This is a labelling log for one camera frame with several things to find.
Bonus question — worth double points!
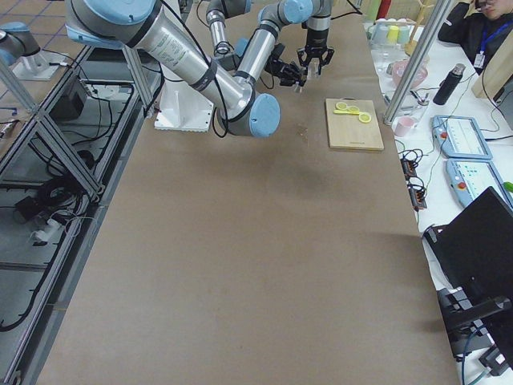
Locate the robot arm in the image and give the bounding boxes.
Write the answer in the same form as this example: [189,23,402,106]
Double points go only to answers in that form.
[65,1,333,138]
[205,1,313,87]

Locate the black power strip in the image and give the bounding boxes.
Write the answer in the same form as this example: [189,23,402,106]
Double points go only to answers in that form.
[400,158,427,212]

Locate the wooden cutting board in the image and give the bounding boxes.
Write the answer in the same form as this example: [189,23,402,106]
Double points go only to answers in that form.
[325,99,384,151]

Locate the small glass measuring cup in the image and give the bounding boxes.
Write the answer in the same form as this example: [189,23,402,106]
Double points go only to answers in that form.
[307,59,320,80]

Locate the teach pendant near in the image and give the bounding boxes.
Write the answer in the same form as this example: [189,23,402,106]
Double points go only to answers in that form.
[445,158,512,208]

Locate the pink bowl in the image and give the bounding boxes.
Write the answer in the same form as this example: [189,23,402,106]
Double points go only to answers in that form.
[391,59,429,88]

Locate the green plastic tool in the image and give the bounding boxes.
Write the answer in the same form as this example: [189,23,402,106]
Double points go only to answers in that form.
[503,182,513,192]

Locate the pink cup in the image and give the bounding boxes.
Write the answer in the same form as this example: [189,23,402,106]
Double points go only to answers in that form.
[394,116,416,137]

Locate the teach pendant far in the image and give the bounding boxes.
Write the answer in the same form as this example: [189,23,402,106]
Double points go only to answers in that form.
[431,115,493,160]

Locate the black water bottle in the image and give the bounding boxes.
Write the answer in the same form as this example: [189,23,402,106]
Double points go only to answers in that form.
[433,63,466,105]

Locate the black monitor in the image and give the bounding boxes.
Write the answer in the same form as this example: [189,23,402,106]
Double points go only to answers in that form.
[423,187,512,302]

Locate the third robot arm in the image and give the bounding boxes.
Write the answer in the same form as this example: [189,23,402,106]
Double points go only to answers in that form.
[1,22,307,87]

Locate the aluminium frame post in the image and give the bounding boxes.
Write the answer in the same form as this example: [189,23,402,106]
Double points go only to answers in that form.
[383,1,453,126]

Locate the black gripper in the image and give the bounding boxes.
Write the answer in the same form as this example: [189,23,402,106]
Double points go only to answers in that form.
[265,43,305,87]
[297,27,333,75]

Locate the person in background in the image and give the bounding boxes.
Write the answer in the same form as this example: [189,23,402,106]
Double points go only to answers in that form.
[438,0,512,74]

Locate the teach pendant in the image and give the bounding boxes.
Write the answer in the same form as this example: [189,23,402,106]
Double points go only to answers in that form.
[445,158,512,208]
[431,115,493,160]

